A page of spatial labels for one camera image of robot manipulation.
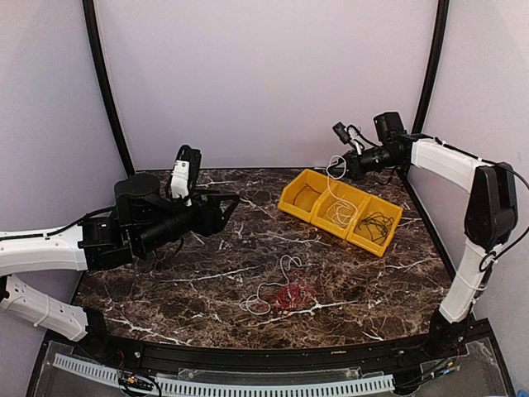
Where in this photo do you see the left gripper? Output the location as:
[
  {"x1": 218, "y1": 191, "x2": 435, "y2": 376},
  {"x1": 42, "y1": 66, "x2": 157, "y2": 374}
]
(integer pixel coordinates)
[{"x1": 136, "y1": 187, "x2": 241, "y2": 256}]

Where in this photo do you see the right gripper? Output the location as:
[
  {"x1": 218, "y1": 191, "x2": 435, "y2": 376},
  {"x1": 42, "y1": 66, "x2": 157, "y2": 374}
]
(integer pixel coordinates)
[{"x1": 326, "y1": 145, "x2": 402, "y2": 181}]

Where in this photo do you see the red cable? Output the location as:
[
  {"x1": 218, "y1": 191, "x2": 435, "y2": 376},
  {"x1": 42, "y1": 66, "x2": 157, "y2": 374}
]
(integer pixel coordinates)
[
  {"x1": 291, "y1": 184, "x2": 323, "y2": 206},
  {"x1": 254, "y1": 270, "x2": 323, "y2": 318}
]

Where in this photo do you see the black cable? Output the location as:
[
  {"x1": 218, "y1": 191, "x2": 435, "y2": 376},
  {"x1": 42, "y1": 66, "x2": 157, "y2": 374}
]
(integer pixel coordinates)
[{"x1": 355, "y1": 211, "x2": 396, "y2": 245}]

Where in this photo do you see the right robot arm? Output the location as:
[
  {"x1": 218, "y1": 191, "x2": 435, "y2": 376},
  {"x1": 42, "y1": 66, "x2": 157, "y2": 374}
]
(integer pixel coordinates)
[{"x1": 332, "y1": 112, "x2": 524, "y2": 359}]

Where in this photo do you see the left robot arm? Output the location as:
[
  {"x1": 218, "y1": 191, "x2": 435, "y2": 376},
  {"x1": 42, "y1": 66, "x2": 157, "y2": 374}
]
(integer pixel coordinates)
[{"x1": 1, "y1": 174, "x2": 240, "y2": 361}]

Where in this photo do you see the yellow bin middle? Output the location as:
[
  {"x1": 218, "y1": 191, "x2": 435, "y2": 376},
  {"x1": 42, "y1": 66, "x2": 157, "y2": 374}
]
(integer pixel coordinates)
[{"x1": 311, "y1": 179, "x2": 369, "y2": 240}]

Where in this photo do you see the yellow bin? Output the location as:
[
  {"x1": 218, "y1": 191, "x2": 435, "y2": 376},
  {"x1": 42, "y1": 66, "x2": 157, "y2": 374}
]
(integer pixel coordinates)
[
  {"x1": 346, "y1": 196, "x2": 403, "y2": 257},
  {"x1": 278, "y1": 169, "x2": 327, "y2": 223},
  {"x1": 311, "y1": 179, "x2": 369, "y2": 240}
]

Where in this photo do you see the yellow bin left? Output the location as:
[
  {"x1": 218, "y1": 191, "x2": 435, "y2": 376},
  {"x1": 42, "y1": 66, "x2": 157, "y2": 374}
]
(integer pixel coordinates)
[{"x1": 278, "y1": 169, "x2": 327, "y2": 223}]

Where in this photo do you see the yellow bin right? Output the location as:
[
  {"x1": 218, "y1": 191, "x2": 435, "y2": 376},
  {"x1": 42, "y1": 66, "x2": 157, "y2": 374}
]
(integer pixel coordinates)
[{"x1": 346, "y1": 196, "x2": 403, "y2": 257}]

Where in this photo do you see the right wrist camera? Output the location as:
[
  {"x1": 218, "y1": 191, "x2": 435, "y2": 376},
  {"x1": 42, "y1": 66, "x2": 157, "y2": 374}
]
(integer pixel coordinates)
[{"x1": 332, "y1": 122, "x2": 365, "y2": 154}]

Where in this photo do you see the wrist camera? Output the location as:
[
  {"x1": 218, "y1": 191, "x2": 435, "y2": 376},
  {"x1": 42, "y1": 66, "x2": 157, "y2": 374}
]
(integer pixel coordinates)
[
  {"x1": 165, "y1": 145, "x2": 202, "y2": 207},
  {"x1": 332, "y1": 122, "x2": 365, "y2": 154}
]

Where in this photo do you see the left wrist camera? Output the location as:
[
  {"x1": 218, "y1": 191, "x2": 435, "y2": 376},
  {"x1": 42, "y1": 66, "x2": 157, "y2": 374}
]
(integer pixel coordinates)
[{"x1": 165, "y1": 145, "x2": 202, "y2": 207}]

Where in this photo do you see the white slotted cable duct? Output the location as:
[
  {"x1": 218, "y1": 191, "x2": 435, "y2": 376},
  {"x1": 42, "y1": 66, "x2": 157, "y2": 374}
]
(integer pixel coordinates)
[{"x1": 52, "y1": 353, "x2": 394, "y2": 396}]

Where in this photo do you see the right black frame post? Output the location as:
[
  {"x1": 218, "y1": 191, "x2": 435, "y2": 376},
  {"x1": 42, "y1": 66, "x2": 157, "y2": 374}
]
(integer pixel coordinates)
[{"x1": 412, "y1": 0, "x2": 450, "y2": 133}]

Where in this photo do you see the black frame post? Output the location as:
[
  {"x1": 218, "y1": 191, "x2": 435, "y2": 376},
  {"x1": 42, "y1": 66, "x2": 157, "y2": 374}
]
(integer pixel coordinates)
[
  {"x1": 412, "y1": 0, "x2": 450, "y2": 133},
  {"x1": 82, "y1": 0, "x2": 135, "y2": 176}
]

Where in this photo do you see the black front rail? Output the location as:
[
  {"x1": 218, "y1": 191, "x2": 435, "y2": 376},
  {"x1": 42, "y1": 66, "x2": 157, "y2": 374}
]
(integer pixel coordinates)
[{"x1": 45, "y1": 322, "x2": 493, "y2": 373}]

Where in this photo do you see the left black frame post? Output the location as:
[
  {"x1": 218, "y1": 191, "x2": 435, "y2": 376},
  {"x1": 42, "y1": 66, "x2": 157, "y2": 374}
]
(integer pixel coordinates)
[{"x1": 82, "y1": 0, "x2": 135, "y2": 176}]

